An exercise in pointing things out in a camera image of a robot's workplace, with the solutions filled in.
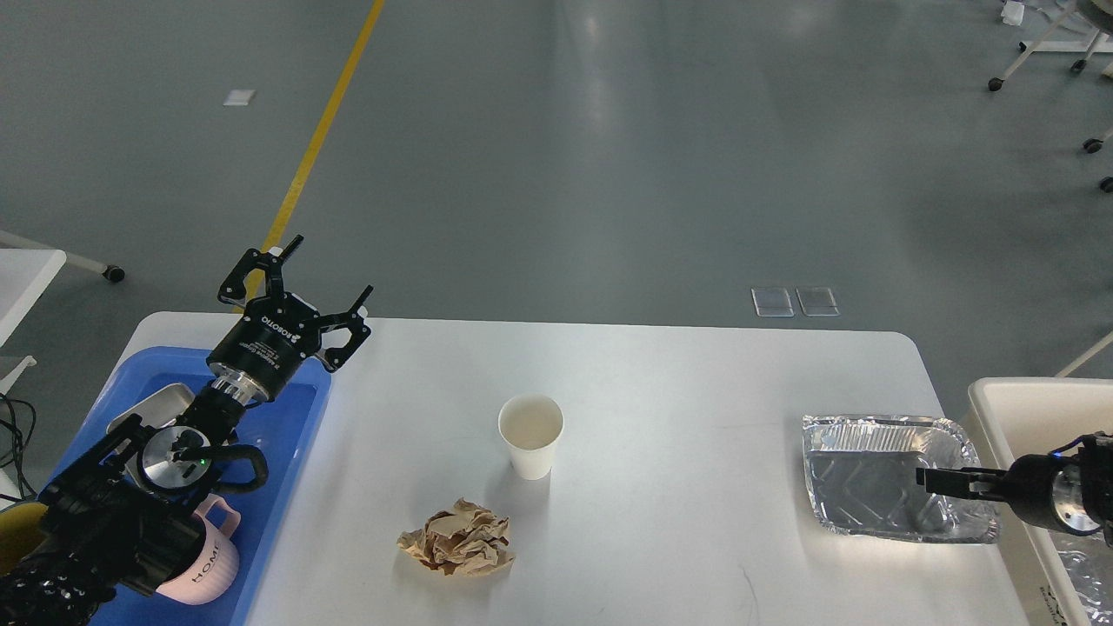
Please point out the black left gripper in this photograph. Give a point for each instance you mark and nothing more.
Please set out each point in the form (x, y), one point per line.
(265, 343)

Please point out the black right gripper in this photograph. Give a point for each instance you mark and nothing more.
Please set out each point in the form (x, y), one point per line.
(1045, 491)

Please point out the aluminium foil tray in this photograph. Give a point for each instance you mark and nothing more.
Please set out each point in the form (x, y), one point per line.
(860, 473)

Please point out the square stainless steel tin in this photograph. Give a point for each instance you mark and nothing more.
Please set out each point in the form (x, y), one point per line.
(153, 467)

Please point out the pink ribbed mug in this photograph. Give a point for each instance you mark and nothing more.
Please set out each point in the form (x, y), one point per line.
(215, 564)

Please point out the white paper cup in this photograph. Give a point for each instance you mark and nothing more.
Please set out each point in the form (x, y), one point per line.
(531, 426)

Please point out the brown paper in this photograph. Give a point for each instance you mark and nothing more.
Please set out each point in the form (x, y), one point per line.
(465, 540)

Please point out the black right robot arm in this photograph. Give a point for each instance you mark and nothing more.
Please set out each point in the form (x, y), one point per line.
(1096, 447)

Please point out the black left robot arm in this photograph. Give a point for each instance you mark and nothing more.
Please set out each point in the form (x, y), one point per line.
(145, 507)

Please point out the white plastic bin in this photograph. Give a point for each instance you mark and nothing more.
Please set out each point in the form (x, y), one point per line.
(1013, 416)

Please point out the blue plastic tray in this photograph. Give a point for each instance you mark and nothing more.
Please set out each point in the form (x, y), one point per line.
(283, 430)

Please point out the white paper scrap on floor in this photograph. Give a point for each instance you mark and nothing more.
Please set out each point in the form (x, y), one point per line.
(239, 98)

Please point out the clear floor plate right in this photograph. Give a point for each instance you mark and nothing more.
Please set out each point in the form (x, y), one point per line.
(816, 302)

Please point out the clear floor plate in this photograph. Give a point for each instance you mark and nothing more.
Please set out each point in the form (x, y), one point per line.
(773, 302)
(816, 302)

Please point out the white side table left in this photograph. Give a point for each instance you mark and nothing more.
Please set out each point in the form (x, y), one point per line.
(28, 268)

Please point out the clear floor plate left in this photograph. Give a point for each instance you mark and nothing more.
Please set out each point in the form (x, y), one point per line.
(773, 302)

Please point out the teal ceramic mug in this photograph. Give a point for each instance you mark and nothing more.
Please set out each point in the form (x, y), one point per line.
(21, 533)

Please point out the white wheeled cart frame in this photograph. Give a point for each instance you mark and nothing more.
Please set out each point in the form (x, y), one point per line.
(1097, 17)

